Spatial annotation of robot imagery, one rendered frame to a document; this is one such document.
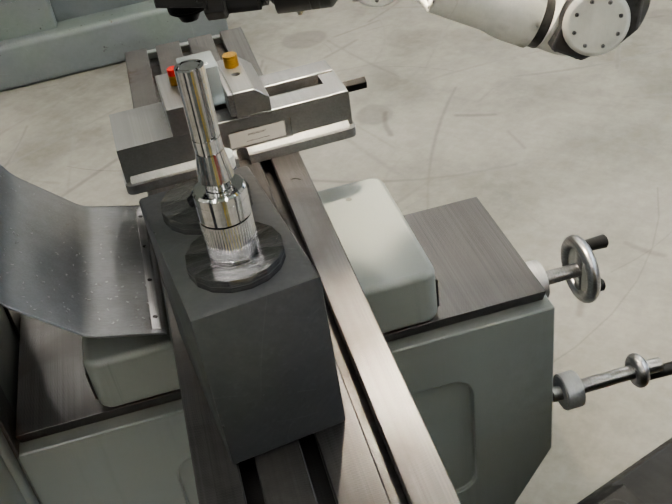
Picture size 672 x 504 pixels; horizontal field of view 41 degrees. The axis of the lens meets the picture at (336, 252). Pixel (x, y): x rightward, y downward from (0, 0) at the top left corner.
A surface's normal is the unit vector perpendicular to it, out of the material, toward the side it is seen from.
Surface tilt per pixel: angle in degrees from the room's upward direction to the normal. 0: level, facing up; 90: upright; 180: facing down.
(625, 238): 0
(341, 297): 0
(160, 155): 90
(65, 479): 90
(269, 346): 90
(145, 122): 0
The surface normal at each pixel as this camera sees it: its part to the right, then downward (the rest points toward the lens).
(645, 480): -0.13, -0.80
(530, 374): 0.25, 0.55
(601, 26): 0.01, 0.50
